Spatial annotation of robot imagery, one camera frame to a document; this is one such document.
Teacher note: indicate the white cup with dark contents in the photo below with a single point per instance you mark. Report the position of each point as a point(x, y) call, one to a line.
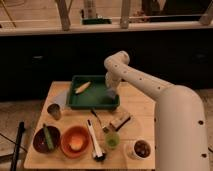
point(139, 149)

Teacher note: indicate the dark brown bowl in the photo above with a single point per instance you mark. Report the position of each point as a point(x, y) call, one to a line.
point(39, 141)

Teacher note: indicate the yellow corn cob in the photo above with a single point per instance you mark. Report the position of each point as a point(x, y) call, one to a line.
point(82, 88)

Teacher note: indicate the black pole at left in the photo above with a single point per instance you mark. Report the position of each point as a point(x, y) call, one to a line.
point(15, 156)

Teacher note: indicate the yellow fruit in bowl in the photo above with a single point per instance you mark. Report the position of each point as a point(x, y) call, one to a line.
point(76, 144)

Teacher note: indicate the green object on shelf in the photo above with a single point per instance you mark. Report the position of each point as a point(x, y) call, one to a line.
point(96, 21)

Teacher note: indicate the small metal cup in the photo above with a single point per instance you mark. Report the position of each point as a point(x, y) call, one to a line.
point(54, 111)

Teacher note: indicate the blue sponge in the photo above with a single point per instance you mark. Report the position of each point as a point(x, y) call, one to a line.
point(109, 98)

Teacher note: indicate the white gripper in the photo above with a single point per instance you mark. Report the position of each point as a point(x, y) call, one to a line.
point(112, 82)

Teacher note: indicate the white handled dish brush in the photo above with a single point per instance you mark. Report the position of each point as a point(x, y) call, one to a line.
point(99, 154)

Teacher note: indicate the green cucumber piece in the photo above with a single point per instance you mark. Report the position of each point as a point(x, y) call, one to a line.
point(48, 138)

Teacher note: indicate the green plastic cup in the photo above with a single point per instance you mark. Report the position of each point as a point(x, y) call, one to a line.
point(112, 140)

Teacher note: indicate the wooden block with black edge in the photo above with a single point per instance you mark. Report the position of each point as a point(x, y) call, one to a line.
point(117, 123)

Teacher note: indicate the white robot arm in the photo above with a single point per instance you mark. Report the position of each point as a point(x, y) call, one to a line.
point(179, 118)

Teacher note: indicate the green plastic tray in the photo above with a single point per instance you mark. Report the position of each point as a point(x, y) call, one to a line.
point(92, 97)

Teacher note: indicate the wooden shelf rail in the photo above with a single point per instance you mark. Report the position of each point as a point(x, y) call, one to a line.
point(105, 28)

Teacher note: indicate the orange bowl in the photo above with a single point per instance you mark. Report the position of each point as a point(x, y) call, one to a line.
point(75, 132)

